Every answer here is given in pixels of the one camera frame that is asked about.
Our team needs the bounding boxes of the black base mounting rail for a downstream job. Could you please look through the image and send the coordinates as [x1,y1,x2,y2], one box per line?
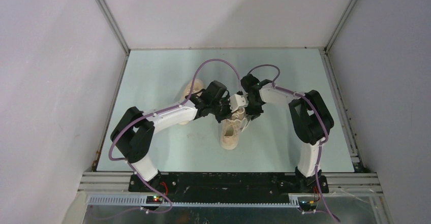
[128,172,329,204]

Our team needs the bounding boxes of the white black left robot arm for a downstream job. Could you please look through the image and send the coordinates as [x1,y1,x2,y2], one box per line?
[110,81,243,192]

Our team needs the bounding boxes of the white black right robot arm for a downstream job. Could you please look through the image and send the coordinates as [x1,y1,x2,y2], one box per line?
[240,74,334,193]

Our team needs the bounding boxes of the aluminium frame rail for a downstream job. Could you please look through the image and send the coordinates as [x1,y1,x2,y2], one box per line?
[78,172,384,210]

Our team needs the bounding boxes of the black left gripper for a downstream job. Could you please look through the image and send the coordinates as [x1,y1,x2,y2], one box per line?
[209,94,237,123]

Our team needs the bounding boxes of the beige sneaker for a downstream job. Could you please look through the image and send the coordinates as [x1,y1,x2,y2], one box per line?
[220,108,250,150]
[176,78,205,126]

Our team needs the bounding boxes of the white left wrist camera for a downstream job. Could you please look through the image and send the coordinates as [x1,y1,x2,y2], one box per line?
[229,94,249,112]

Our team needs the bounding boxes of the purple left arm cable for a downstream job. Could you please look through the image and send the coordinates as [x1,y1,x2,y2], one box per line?
[85,58,242,221]

